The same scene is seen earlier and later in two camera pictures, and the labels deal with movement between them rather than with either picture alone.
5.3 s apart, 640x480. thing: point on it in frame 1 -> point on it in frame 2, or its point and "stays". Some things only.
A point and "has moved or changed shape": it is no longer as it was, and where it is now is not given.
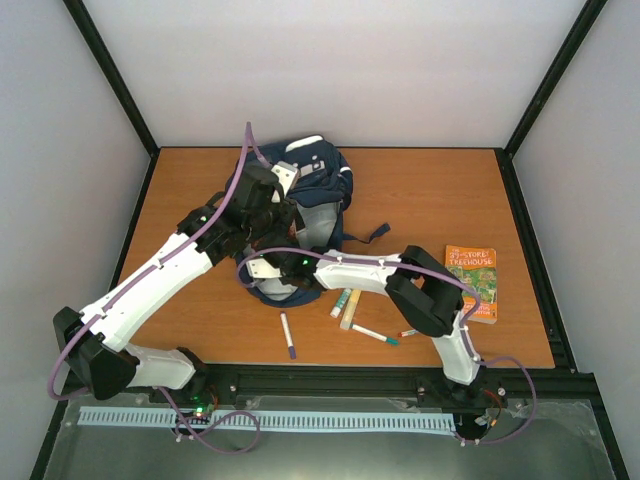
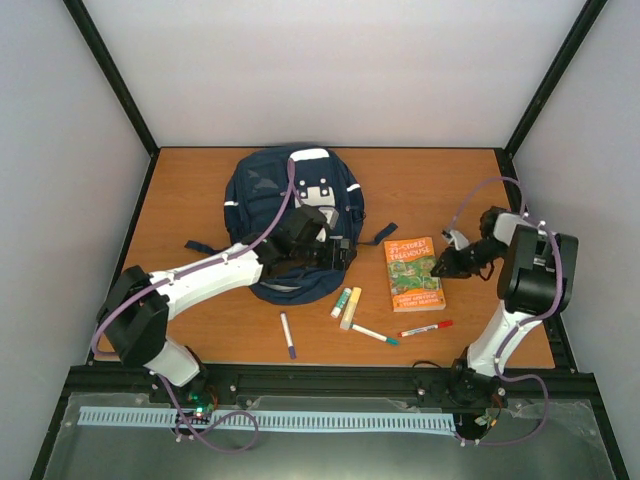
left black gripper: [283, 226] -> [344, 255]
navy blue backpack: [313, 176] has moved or changed shape
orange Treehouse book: [477, 267] has moved or changed shape
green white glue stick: [340, 305] stays
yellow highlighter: [350, 309] stays
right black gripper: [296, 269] -> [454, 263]
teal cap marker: [376, 335] stays
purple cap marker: [288, 335] stays
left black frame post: [115, 86] stays
